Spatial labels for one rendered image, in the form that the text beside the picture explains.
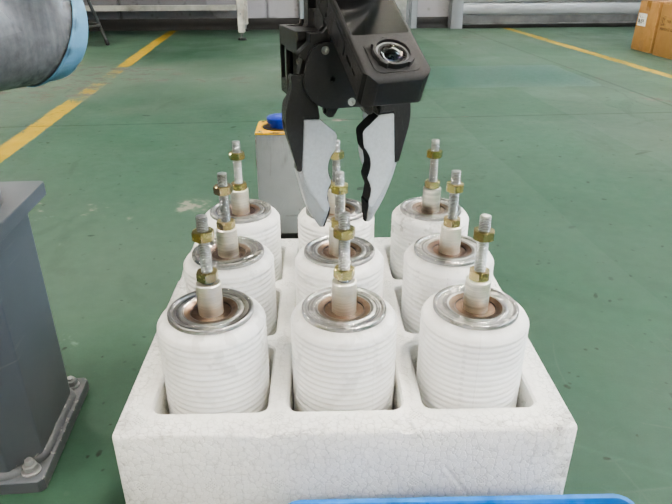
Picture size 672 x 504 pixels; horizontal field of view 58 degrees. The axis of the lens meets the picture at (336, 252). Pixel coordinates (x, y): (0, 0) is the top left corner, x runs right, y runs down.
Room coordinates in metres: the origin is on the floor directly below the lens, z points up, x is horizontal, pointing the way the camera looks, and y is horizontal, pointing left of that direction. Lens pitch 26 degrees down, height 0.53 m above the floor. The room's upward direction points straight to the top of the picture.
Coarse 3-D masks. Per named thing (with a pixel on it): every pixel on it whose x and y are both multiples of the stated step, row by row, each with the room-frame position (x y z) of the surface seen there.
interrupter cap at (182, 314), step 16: (224, 288) 0.50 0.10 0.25; (176, 304) 0.47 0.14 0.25; (192, 304) 0.47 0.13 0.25; (224, 304) 0.47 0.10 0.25; (240, 304) 0.47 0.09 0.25; (176, 320) 0.44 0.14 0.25; (192, 320) 0.44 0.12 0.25; (208, 320) 0.45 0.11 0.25; (224, 320) 0.44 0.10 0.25; (240, 320) 0.44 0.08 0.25
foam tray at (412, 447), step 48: (288, 240) 0.77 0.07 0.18; (384, 240) 0.77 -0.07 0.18; (288, 288) 0.63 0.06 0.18; (384, 288) 0.63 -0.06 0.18; (288, 336) 0.53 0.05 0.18; (144, 384) 0.45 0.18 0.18; (288, 384) 0.45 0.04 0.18; (528, 384) 0.45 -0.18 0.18; (144, 432) 0.39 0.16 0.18; (192, 432) 0.39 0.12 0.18; (240, 432) 0.39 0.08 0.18; (288, 432) 0.39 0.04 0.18; (336, 432) 0.39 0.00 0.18; (384, 432) 0.39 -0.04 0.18; (432, 432) 0.39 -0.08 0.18; (480, 432) 0.39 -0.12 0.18; (528, 432) 0.39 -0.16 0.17; (144, 480) 0.38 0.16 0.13; (192, 480) 0.38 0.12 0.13; (240, 480) 0.38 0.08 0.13; (288, 480) 0.39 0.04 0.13; (336, 480) 0.39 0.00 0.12; (384, 480) 0.39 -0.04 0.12; (432, 480) 0.39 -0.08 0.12; (480, 480) 0.39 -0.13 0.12; (528, 480) 0.39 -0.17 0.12
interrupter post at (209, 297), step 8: (200, 288) 0.45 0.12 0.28; (208, 288) 0.45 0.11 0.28; (216, 288) 0.45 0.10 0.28; (200, 296) 0.45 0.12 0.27; (208, 296) 0.45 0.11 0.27; (216, 296) 0.45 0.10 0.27; (200, 304) 0.45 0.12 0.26; (208, 304) 0.45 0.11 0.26; (216, 304) 0.45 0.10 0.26; (200, 312) 0.45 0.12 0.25; (208, 312) 0.45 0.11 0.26; (216, 312) 0.45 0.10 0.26
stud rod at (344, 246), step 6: (342, 216) 0.46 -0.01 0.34; (348, 216) 0.46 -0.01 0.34; (342, 222) 0.46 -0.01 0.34; (348, 222) 0.46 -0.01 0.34; (342, 228) 0.46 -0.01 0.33; (348, 228) 0.46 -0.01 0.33; (348, 240) 0.46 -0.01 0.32; (342, 246) 0.46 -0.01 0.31; (348, 246) 0.46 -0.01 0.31; (342, 252) 0.46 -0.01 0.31; (348, 252) 0.46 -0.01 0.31; (342, 258) 0.46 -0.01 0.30; (348, 258) 0.46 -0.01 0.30; (342, 264) 0.46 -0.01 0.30; (348, 264) 0.46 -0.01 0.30; (342, 270) 0.46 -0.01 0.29; (342, 282) 0.46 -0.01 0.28
